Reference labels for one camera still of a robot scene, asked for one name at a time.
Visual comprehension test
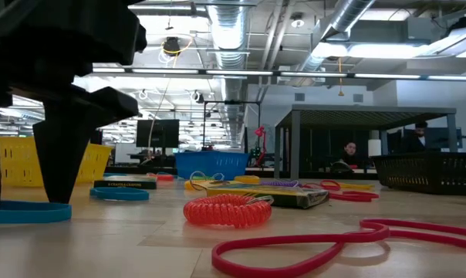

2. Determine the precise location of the red spiral coil wristband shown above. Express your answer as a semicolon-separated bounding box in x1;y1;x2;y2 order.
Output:
147;172;175;182
182;193;273;229

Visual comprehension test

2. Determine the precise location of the grey perforated metal shelf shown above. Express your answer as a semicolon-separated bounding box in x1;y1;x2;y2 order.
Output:
273;103;458;181

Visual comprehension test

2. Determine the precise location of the silver ceiling duct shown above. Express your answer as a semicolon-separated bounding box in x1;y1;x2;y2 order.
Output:
294;0;377;74
208;0;250;150

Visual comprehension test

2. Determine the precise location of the yellow plastic basket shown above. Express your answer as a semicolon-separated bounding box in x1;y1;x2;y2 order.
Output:
0;135;114;188

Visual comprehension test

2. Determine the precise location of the black ceiling camera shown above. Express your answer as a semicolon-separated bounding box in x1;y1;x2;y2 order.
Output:
161;36;184;58

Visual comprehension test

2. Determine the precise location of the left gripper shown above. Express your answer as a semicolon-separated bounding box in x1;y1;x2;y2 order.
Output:
0;0;148;204

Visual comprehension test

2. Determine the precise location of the long ceiling light strip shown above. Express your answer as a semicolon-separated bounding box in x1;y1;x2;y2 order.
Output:
92;67;466;81

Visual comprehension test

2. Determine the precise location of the red rubber band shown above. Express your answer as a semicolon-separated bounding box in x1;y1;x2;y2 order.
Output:
327;189;380;203
302;179;342;192
211;218;466;278

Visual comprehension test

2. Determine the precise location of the black flat monitor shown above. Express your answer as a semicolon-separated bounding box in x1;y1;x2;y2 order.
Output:
135;118;180;150

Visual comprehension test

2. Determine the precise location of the Crayola crayon box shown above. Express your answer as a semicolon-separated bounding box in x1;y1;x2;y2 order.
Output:
93;175;158;191
205;181;330;210

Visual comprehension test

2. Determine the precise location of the black plastic basket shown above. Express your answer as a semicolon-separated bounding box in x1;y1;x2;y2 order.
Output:
371;151;466;196

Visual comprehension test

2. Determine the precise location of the black metal rig frame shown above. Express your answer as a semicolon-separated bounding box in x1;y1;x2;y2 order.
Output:
202;100;262;154

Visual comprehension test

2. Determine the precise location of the red articulated lamp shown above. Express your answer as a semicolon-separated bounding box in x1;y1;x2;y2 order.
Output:
254;125;268;168

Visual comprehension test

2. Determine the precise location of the purple spiral coil wristband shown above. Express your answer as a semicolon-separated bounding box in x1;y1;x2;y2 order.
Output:
258;179;302;189

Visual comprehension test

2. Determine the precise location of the black aluminium table frame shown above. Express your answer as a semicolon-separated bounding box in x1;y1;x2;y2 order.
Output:
103;165;377;181

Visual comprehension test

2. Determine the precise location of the black rounded object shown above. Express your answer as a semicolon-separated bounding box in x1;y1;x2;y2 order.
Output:
329;160;356;174

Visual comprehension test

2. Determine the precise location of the yellow hanging cord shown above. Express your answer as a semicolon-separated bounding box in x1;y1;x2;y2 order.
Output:
336;57;345;97

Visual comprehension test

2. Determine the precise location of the blue plastic basket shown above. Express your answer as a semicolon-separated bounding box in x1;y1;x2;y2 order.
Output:
174;150;250;181

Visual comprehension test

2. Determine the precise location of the person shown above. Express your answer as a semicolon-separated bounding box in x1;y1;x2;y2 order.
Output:
401;121;431;154
339;141;360;167

